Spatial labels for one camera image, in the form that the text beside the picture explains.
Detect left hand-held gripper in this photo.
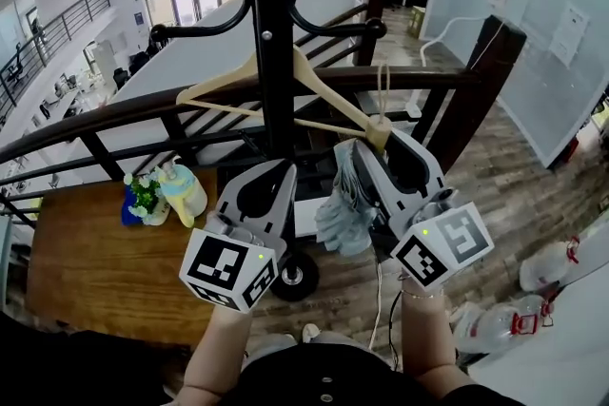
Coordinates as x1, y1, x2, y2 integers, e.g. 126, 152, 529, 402
178, 159, 299, 314

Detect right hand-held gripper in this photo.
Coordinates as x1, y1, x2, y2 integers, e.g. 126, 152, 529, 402
351, 128, 495, 289

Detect black coat stand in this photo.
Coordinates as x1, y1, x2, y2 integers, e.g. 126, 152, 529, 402
149, 0, 389, 303

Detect person's left forearm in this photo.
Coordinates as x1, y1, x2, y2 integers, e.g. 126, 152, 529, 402
183, 302, 254, 401

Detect person's right forearm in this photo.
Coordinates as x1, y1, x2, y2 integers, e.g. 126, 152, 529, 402
398, 278, 471, 382

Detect white power strip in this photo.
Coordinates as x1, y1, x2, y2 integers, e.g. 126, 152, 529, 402
405, 90, 423, 119

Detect person's grey trouser legs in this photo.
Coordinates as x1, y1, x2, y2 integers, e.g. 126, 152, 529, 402
245, 330, 375, 360

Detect blue pot with white flowers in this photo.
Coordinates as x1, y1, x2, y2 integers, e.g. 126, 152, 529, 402
121, 169, 166, 227

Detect beige wooden clothes hanger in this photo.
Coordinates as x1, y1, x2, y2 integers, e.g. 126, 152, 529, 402
175, 46, 382, 144

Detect yellowish cardboard box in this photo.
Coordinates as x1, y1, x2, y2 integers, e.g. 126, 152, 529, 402
406, 7, 429, 39

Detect person's black shirt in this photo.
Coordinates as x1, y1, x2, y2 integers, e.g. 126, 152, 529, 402
223, 340, 527, 406

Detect dark brown wooden banister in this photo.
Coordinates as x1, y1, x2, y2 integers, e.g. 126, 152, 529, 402
0, 65, 482, 224

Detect white paper notice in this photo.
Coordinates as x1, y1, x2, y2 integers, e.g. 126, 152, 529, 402
546, 2, 592, 66

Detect grey metal balcony railing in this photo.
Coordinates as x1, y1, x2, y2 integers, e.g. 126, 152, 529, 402
0, 0, 113, 113

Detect thin gold bracelet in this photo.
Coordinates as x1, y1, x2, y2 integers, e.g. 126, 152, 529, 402
402, 288, 444, 300

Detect thin white floor cable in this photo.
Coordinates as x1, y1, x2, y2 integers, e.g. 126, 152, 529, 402
367, 260, 384, 349

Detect thick white cable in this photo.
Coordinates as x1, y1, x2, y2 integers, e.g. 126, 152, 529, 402
420, 15, 492, 73

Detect thin black floor cable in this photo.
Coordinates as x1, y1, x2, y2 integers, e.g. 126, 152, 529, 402
386, 288, 406, 373

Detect clear plastic jug red handle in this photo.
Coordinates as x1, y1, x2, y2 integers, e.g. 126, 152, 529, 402
517, 235, 584, 292
450, 294, 556, 354

